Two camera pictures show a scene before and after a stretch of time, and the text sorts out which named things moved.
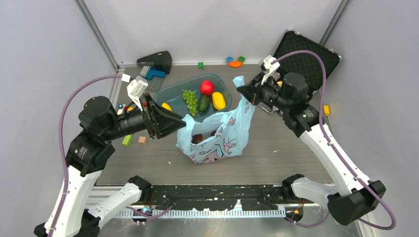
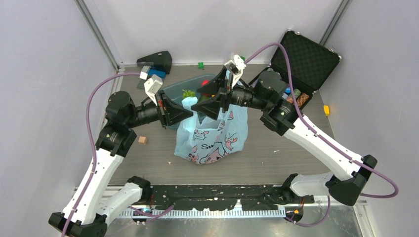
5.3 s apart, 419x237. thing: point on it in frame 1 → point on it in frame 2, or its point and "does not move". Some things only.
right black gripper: (253, 91) → (216, 85)
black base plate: (218, 197) does not move
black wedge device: (162, 60) does not move
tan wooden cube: (142, 139) does not move
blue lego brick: (152, 73) does not move
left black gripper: (158, 120) → (173, 112)
